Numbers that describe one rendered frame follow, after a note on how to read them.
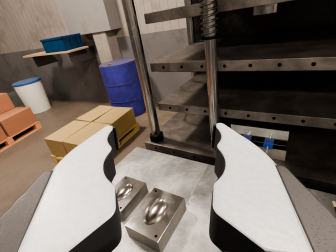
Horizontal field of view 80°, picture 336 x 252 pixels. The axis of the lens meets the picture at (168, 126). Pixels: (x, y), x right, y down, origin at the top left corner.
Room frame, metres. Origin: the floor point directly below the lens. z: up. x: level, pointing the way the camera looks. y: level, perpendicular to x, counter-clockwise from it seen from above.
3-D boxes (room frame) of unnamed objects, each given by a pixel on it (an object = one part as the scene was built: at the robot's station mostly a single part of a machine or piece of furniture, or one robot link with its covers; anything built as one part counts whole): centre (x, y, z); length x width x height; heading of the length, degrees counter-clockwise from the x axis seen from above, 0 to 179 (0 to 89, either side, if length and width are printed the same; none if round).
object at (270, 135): (1.05, -0.59, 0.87); 0.50 x 0.27 x 0.17; 144
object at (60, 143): (2.59, 1.03, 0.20); 1.13 x 0.82 x 0.39; 154
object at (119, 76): (3.65, 0.67, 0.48); 0.66 x 0.64 x 0.96; 60
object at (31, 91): (4.76, 2.98, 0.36); 0.59 x 0.59 x 0.72
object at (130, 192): (0.67, 0.25, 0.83); 0.17 x 0.13 x 0.06; 144
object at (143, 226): (0.53, 0.10, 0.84); 0.20 x 0.15 x 0.07; 144
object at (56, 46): (4.10, 1.62, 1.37); 0.58 x 0.43 x 0.23; 60
